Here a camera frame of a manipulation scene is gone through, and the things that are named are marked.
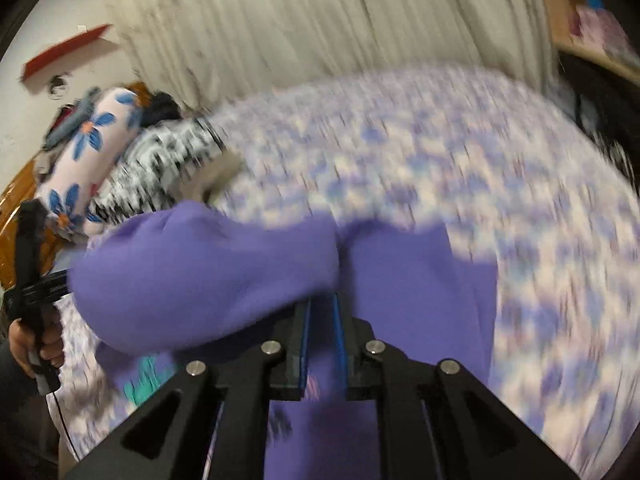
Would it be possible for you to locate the pink blue floral pillow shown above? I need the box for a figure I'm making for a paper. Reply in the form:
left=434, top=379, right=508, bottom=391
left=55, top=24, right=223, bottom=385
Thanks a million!
left=36, top=88, right=142, bottom=240

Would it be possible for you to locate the black white patterned folded garment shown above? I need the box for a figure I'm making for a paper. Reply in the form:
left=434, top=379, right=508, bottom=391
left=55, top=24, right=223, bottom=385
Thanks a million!
left=86, top=117, right=226, bottom=226

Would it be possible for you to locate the black white speckled fabric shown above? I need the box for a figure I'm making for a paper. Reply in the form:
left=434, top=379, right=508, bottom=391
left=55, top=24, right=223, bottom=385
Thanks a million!
left=559, top=52, right=639, bottom=194

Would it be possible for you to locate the black sleeved left forearm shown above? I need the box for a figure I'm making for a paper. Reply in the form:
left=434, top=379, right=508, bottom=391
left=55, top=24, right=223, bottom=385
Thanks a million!
left=1, top=340, right=60, bottom=479

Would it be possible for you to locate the red wall decoration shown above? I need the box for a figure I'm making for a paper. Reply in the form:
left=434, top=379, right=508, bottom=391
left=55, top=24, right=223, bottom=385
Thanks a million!
left=21, top=24, right=112, bottom=82

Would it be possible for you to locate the person's left hand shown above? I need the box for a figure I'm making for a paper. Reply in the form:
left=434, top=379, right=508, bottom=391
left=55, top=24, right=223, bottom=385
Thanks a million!
left=8, top=308, right=65, bottom=378

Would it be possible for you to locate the purple hoodie sweatshirt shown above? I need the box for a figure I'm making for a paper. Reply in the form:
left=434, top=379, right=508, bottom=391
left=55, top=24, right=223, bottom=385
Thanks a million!
left=68, top=203, right=498, bottom=479

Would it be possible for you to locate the white pleated curtain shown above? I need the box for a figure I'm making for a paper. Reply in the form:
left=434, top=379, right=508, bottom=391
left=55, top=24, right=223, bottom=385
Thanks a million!
left=104, top=0, right=554, bottom=108

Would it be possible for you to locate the wooden shelf with books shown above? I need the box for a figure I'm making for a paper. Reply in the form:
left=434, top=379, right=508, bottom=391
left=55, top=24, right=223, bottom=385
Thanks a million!
left=544, top=0, right=639, bottom=84

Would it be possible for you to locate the purple cat print fleece blanket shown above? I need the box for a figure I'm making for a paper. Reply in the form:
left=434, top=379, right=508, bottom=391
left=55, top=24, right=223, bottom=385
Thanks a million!
left=46, top=62, right=640, bottom=480

